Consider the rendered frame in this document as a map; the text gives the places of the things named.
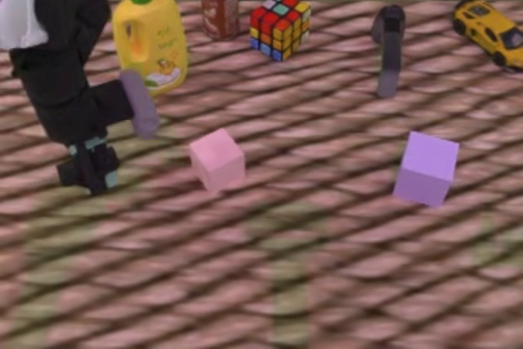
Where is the purple cube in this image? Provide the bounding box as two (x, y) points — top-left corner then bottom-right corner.
(392, 131), (460, 208)

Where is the pink cube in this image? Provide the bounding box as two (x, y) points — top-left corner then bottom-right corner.
(188, 128), (247, 193)

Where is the yellow bottle with green cap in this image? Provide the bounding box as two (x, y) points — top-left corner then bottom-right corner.
(111, 0), (190, 96)

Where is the yellow toy car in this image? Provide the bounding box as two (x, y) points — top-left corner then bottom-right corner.
(451, 0), (523, 71)

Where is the multicolour puzzle cube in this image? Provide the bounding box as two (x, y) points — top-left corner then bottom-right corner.
(248, 0), (312, 62)

